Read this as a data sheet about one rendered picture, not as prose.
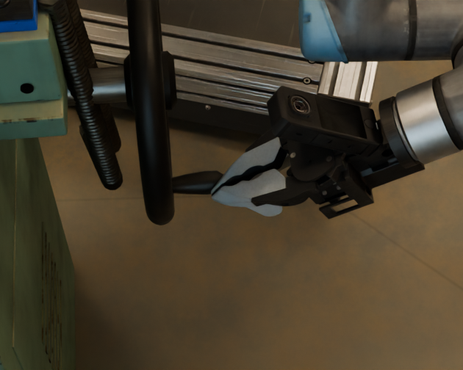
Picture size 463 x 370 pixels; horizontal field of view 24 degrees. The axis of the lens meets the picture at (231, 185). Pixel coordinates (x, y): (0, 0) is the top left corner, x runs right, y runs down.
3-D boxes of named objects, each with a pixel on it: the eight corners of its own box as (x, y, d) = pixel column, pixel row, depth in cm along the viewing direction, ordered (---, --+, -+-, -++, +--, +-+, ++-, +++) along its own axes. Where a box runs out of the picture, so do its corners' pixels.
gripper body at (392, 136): (322, 224, 111) (431, 185, 106) (284, 188, 104) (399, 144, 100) (313, 163, 115) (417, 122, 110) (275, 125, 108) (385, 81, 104)
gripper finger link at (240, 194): (237, 239, 113) (314, 211, 110) (208, 216, 109) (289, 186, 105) (234, 214, 115) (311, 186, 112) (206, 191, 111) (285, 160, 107)
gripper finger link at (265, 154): (234, 215, 115) (311, 186, 112) (206, 191, 110) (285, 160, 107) (231, 190, 117) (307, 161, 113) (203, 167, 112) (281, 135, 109)
